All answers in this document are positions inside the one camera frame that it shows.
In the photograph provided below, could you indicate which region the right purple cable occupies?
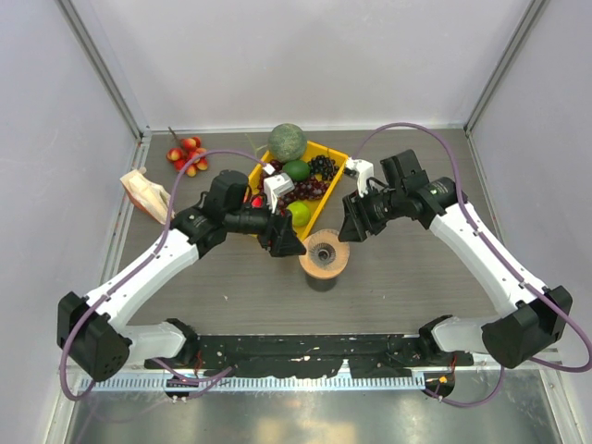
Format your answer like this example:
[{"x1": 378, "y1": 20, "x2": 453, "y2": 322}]
[{"x1": 349, "y1": 121, "x2": 592, "y2": 409}]

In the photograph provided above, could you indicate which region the black grape bunch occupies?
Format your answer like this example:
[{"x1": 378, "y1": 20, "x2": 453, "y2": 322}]
[{"x1": 308, "y1": 155, "x2": 339, "y2": 181}]

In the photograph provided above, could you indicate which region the yellow plastic tray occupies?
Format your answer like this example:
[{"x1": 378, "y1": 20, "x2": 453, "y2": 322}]
[{"x1": 245, "y1": 135, "x2": 348, "y2": 240}]

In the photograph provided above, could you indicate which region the red grape bunch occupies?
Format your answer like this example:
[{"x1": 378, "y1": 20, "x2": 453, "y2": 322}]
[{"x1": 270, "y1": 160, "x2": 331, "y2": 204}]

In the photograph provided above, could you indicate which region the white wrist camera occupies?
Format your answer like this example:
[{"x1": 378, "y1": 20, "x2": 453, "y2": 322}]
[
  {"x1": 264, "y1": 173, "x2": 295, "y2": 213},
  {"x1": 344, "y1": 157, "x2": 374, "y2": 196}
]

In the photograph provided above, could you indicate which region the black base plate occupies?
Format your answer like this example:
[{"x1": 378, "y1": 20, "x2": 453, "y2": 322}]
[{"x1": 163, "y1": 334, "x2": 474, "y2": 379}]

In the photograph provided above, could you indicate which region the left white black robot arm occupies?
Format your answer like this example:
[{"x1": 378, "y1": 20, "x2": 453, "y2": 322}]
[{"x1": 57, "y1": 170, "x2": 306, "y2": 382}]

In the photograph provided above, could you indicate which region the light green apple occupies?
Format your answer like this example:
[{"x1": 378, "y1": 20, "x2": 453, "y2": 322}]
[{"x1": 287, "y1": 201, "x2": 312, "y2": 228}]

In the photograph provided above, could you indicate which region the green melon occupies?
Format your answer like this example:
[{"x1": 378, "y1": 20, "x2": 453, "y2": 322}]
[{"x1": 267, "y1": 123, "x2": 307, "y2": 163}]

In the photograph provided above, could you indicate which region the clear glass ribbed dripper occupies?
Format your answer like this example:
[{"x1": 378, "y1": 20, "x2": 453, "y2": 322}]
[{"x1": 300, "y1": 229, "x2": 351, "y2": 274}]

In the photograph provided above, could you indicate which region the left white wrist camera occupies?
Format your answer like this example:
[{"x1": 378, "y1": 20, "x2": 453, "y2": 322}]
[{"x1": 264, "y1": 173, "x2": 295, "y2": 213}]

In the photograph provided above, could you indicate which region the red apple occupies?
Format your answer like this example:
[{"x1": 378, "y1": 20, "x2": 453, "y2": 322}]
[{"x1": 250, "y1": 195, "x2": 266, "y2": 208}]

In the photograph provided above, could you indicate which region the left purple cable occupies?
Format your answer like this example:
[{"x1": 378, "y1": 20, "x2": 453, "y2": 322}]
[{"x1": 60, "y1": 148, "x2": 274, "y2": 401}]

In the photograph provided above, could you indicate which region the purple cable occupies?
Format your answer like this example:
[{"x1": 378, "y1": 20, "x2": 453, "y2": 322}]
[
  {"x1": 349, "y1": 121, "x2": 592, "y2": 409},
  {"x1": 60, "y1": 148, "x2": 274, "y2": 401}
]

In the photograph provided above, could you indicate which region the dark green lime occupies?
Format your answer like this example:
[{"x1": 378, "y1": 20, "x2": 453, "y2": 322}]
[{"x1": 282, "y1": 160, "x2": 310, "y2": 182}]

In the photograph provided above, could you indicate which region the white slotted cable duct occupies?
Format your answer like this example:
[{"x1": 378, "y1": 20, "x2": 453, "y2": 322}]
[{"x1": 92, "y1": 372, "x2": 426, "y2": 394}]

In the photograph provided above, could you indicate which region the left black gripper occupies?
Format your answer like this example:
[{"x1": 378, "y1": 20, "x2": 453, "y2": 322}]
[{"x1": 225, "y1": 191, "x2": 306, "y2": 256}]

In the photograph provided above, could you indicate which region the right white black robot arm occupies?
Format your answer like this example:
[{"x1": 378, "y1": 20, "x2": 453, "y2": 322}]
[{"x1": 339, "y1": 150, "x2": 573, "y2": 368}]

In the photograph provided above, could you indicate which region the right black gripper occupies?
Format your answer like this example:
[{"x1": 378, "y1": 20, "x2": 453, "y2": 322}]
[{"x1": 339, "y1": 183, "x2": 405, "y2": 242}]

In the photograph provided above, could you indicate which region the red yellow cherry bunch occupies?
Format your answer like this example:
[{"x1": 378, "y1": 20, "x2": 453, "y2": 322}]
[{"x1": 166, "y1": 127, "x2": 208, "y2": 178}]

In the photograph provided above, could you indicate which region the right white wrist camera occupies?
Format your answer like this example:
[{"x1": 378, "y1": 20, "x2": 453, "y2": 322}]
[{"x1": 344, "y1": 157, "x2": 374, "y2": 196}]

